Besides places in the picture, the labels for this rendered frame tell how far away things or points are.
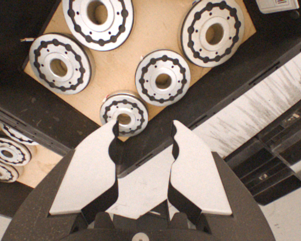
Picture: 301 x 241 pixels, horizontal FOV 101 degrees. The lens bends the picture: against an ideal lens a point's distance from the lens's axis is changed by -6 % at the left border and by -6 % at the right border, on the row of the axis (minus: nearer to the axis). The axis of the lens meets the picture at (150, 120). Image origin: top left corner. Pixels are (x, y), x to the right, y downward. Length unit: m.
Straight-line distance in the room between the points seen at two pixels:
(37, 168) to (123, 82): 0.40
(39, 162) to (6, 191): 0.16
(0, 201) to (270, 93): 0.94
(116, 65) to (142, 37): 0.07
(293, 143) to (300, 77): 0.75
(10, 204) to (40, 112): 0.40
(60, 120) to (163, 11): 0.27
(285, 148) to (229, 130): 0.78
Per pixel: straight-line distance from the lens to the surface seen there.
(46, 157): 0.50
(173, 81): 0.25
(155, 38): 0.27
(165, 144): 0.24
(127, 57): 0.28
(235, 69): 0.27
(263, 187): 1.44
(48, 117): 0.30
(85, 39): 0.26
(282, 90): 0.63
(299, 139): 1.34
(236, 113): 0.57
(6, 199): 0.65
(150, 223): 1.71
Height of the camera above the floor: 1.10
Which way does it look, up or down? 58 degrees down
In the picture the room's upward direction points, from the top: 176 degrees clockwise
